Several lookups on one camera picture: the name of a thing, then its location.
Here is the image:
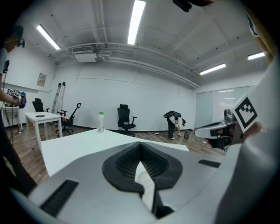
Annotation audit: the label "white side table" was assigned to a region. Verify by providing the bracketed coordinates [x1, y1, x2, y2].
[0, 105, 24, 133]

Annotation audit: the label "framed wall notice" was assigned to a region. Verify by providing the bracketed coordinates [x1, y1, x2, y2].
[36, 73, 47, 87]

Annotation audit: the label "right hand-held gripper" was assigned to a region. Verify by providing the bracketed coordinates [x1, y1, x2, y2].
[194, 93, 259, 153]

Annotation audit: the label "small white table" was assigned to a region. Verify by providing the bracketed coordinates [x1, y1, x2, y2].
[24, 111, 63, 151]

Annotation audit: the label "frosted glass partition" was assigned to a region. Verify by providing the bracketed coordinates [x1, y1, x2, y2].
[193, 85, 261, 132]

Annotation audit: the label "person's right forearm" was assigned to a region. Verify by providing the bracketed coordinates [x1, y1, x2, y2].
[242, 121, 263, 142]

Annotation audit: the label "black head-worn camera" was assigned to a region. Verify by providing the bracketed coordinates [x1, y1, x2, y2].
[172, 0, 193, 13]

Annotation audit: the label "white bottle with green cap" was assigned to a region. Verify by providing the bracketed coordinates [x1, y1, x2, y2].
[97, 112, 105, 133]

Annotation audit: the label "person's mustard shirt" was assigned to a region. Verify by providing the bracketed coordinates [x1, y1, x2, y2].
[241, 4, 275, 65]

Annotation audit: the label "black chair with ring headrest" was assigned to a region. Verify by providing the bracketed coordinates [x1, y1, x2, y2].
[56, 102, 83, 137]

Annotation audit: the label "black high-back office chair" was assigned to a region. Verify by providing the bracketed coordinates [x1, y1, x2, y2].
[117, 104, 138, 137]

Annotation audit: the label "ceiling light strip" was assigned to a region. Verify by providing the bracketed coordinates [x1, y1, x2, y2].
[36, 24, 61, 50]
[127, 0, 147, 46]
[247, 52, 266, 61]
[199, 63, 226, 76]

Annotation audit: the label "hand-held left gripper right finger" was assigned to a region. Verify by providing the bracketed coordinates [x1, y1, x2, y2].
[140, 141, 227, 219]

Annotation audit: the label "white ceiling air conditioner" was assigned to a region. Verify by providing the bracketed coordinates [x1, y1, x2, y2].
[71, 45, 98, 63]

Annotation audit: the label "white ceiling pipes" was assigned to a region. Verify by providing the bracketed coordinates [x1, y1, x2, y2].
[47, 42, 200, 89]

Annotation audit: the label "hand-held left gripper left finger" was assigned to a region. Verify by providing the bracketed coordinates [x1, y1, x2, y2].
[28, 141, 159, 224]

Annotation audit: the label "folded aluminium ladder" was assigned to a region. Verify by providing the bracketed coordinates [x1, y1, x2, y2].
[53, 82, 66, 114]

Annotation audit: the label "large white table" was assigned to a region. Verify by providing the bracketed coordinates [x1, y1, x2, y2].
[40, 128, 190, 178]

